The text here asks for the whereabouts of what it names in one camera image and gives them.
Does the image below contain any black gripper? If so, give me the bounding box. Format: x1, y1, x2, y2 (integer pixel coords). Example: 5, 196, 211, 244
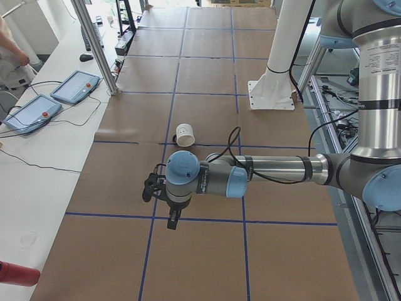
167, 201, 183, 230

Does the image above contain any white smiley mug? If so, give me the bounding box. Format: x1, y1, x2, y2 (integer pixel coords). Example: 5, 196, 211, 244
172, 124, 195, 147

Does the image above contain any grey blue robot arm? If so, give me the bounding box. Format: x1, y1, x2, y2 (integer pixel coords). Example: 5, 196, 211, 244
160, 1, 400, 229

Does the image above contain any far blue teach pendant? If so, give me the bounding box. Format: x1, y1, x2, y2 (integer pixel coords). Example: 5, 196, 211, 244
50, 70, 100, 105

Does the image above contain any blue teach pendant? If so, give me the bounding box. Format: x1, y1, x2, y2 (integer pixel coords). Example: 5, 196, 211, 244
3, 94, 62, 134
50, 70, 100, 105

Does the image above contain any red bottle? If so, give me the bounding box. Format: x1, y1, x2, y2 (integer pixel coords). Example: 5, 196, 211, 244
1, 261, 41, 287

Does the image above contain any near blue teach pendant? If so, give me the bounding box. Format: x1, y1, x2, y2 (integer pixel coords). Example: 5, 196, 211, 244
3, 94, 62, 134

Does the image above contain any black computer mouse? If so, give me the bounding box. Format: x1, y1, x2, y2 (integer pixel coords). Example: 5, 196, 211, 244
79, 53, 93, 62

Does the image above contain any black keyboard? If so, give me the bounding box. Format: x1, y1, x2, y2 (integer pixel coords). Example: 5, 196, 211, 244
81, 26, 91, 51

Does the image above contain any person in beige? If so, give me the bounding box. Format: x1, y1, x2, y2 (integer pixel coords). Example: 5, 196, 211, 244
1, 17, 34, 90

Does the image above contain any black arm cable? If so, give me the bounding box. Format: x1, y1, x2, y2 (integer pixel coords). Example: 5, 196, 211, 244
206, 126, 364, 185

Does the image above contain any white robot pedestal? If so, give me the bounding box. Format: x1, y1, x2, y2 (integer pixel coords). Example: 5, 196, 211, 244
248, 0, 314, 110

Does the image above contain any aluminium side frame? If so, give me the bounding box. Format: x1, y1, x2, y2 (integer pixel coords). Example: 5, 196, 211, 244
297, 37, 401, 301

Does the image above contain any aluminium frame post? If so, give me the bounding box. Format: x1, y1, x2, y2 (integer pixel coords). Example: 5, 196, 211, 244
71, 0, 119, 95

